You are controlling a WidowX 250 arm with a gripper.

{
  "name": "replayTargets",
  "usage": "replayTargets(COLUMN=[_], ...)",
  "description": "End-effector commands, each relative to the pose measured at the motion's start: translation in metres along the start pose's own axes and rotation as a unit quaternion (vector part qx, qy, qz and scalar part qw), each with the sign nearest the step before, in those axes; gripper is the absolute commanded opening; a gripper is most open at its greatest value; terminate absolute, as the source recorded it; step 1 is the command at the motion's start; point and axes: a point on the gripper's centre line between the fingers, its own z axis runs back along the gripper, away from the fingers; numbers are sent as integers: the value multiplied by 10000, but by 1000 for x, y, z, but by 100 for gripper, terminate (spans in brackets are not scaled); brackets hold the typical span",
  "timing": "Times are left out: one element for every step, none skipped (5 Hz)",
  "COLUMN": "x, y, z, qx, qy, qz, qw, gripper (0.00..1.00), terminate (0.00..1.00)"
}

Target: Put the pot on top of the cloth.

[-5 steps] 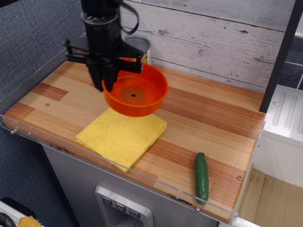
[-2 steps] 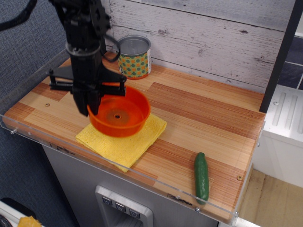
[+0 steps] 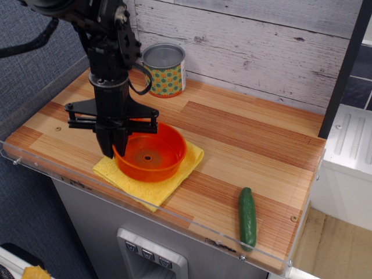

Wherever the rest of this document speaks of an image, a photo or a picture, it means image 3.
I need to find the white toy sink unit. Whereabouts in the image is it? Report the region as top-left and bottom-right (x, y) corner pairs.
(309, 105), (371, 230)

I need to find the orange pot with grey handle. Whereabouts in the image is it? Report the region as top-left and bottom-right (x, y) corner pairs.
(113, 122), (187, 183)

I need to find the yellow object bottom left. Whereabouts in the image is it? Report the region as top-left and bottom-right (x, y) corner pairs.
(21, 266), (52, 279)

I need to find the green toy cucumber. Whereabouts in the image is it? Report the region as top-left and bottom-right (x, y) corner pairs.
(238, 187), (257, 252)

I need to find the silver dispenser panel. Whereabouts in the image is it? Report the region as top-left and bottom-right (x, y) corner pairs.
(117, 228), (189, 278)

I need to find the black braided cable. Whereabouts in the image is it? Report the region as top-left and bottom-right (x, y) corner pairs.
(0, 17), (60, 59)

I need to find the clear acrylic front guard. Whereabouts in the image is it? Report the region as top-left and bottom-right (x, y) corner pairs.
(1, 142), (292, 278)

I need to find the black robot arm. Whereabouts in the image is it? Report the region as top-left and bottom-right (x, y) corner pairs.
(23, 1), (159, 158)

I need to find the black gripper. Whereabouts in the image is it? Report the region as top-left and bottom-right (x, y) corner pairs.
(65, 75), (159, 159)

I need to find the yellow cloth napkin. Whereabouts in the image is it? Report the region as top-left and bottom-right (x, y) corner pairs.
(92, 141), (204, 212)

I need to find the black right frame post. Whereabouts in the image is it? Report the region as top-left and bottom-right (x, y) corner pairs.
(318, 0), (371, 139)

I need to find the grey toy fridge cabinet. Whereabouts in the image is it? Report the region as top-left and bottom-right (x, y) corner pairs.
(53, 179), (268, 278)

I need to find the patterned tin can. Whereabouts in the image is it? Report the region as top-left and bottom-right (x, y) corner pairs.
(141, 43), (186, 98)

